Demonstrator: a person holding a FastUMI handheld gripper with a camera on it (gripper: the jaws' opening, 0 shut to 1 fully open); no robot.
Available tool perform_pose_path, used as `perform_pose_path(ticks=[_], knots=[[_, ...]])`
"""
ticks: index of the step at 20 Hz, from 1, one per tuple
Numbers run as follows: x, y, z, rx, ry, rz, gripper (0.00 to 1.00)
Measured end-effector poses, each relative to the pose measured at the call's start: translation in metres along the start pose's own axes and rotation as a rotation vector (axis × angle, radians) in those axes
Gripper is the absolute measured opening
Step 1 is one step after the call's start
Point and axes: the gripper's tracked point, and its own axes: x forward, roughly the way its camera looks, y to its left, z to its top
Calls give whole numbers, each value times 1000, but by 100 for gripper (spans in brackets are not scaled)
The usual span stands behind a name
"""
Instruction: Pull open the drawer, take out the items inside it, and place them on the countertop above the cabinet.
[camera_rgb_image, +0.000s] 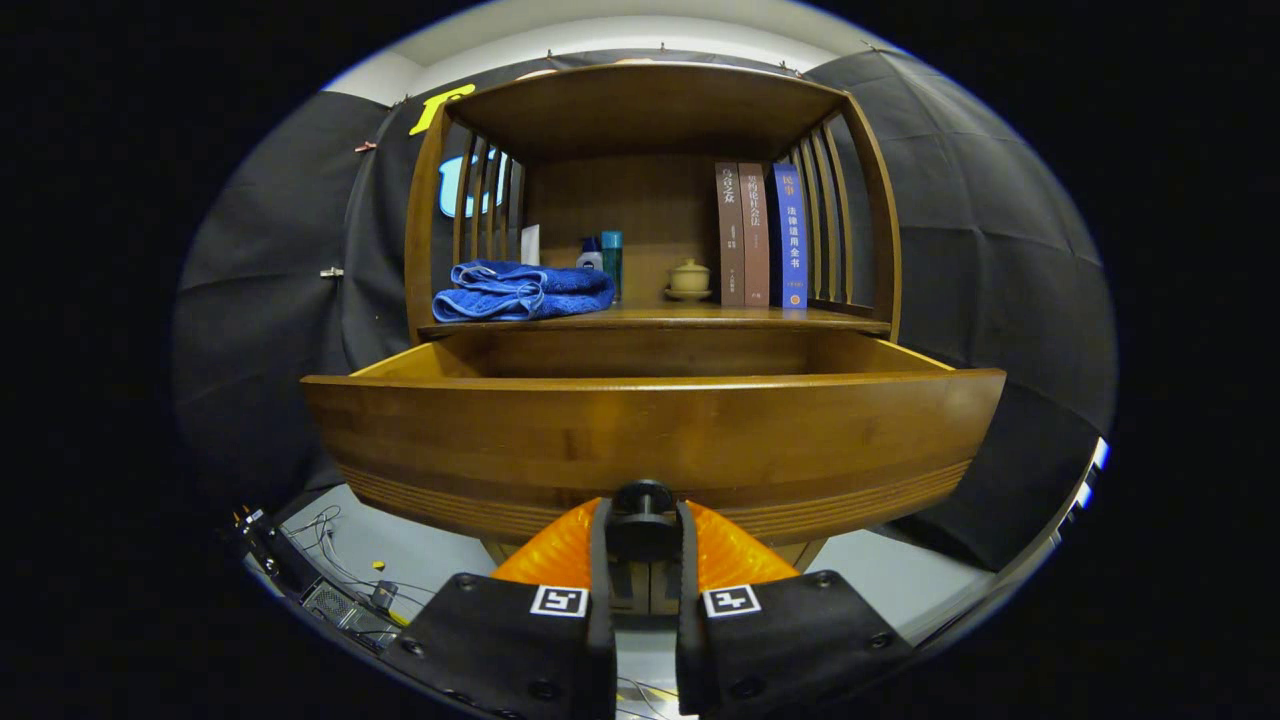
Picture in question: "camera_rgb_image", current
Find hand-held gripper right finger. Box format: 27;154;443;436
675;500;916;719

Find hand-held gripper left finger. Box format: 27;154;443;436
385;498;616;720

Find wooden drawer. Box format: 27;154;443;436
300;330;1008;563

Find wooden countertop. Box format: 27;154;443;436
418;300;893;338

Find wooden cabinet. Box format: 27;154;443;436
403;62;904;616

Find black electronics box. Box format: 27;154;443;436
235;508;401;651

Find blue towel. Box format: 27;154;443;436
432;260;617;323

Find beige lidded tea cup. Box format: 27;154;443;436
664;258;714;302

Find blue book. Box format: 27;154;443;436
768;164;809;310

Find reddish brown book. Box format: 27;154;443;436
738;163;771;308

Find floor cables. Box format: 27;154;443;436
285;505;441;621

